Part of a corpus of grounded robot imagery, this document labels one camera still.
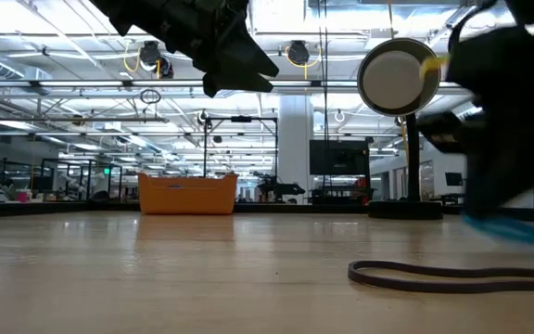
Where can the dark purple rubber band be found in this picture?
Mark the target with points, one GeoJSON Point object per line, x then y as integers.
{"type": "Point", "coordinates": [434, 286]}

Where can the white pillar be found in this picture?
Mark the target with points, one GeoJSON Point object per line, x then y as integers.
{"type": "Point", "coordinates": [295, 144]}

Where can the round lamp on black stand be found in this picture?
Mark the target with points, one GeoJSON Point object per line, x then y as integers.
{"type": "Point", "coordinates": [392, 79]}

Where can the pink cup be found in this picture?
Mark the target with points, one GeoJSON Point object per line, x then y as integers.
{"type": "Point", "coordinates": [22, 196]}

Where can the orange plastic bin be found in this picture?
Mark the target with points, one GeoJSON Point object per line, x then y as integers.
{"type": "Point", "coordinates": [187, 195]}

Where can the black monitor on stand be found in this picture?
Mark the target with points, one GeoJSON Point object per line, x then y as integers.
{"type": "Point", "coordinates": [339, 158]}

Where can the black workcell frame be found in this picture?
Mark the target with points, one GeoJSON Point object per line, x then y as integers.
{"type": "Point", "coordinates": [92, 178]}

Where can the black background robot arm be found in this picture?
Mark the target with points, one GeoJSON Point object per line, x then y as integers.
{"type": "Point", "coordinates": [281, 188]}

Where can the black aluminium table frame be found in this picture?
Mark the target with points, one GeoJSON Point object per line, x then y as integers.
{"type": "Point", "coordinates": [63, 209]}

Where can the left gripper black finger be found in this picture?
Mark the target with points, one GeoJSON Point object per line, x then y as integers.
{"type": "Point", "coordinates": [239, 83]}
{"type": "Point", "coordinates": [248, 58]}

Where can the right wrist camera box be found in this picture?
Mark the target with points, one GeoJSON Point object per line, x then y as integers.
{"type": "Point", "coordinates": [443, 132]}

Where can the wide blue rubber band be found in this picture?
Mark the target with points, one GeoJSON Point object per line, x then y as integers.
{"type": "Point", "coordinates": [512, 229]}

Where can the small black monitor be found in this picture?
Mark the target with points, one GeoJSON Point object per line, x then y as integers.
{"type": "Point", "coordinates": [453, 179]}

